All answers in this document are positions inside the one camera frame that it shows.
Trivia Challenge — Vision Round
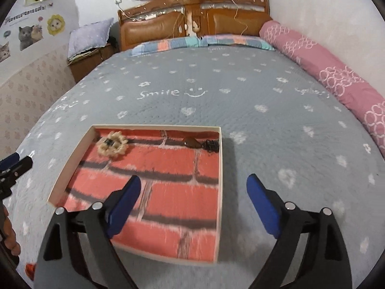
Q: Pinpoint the cream tray with brick lining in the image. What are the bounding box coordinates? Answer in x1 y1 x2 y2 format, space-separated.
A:
48 125 223 265

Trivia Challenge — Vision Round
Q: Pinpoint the wooden nightstand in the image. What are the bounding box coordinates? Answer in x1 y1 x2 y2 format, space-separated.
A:
67 43 119 83

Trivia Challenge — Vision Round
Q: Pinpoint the brown pendant with black cord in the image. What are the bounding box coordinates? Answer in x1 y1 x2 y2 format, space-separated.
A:
182 137 220 153

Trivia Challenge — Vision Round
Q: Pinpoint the grey cats wall sticker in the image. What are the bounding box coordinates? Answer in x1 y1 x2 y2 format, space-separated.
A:
18 25 43 51

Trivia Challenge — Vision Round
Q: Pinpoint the lavender dotted cushion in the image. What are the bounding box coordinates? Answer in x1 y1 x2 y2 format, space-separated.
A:
67 18 114 60

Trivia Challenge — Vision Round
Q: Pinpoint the small tabby kitten sticker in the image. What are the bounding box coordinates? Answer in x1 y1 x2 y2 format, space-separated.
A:
0 42 10 62

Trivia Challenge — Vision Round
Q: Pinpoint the wooden leather headboard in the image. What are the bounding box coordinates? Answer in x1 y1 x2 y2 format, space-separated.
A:
118 0 271 51

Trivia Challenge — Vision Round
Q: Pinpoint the cream satin scrunchie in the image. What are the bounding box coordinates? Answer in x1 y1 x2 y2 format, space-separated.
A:
96 131 128 158

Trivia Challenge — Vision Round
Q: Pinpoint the pink rolled quilt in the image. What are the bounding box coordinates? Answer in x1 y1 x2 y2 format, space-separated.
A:
260 20 384 153

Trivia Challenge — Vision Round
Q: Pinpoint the person's left hand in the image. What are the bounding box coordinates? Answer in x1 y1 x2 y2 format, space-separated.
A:
3 206 21 256

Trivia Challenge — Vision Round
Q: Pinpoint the grey patterned bedspread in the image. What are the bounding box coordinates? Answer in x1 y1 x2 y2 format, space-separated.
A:
6 46 384 288

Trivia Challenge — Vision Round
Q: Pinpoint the yellow flower cat sticker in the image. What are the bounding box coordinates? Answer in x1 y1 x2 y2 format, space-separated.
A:
47 14 65 36

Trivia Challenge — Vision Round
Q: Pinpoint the plaid pillow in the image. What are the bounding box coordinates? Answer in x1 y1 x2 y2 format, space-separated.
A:
128 37 208 57
202 34 275 51

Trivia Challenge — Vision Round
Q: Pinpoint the orange charging cable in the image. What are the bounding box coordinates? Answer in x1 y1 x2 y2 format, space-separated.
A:
227 0 250 37

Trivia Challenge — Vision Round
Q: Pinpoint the orange fabric scrunchie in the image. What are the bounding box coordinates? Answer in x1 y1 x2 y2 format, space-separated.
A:
25 263 36 281

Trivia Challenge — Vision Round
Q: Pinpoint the plaid pillow right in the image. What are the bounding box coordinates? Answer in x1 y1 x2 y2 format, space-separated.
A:
202 34 275 51

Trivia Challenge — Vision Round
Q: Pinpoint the plaid pillow left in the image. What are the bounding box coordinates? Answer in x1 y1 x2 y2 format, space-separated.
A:
128 37 208 57

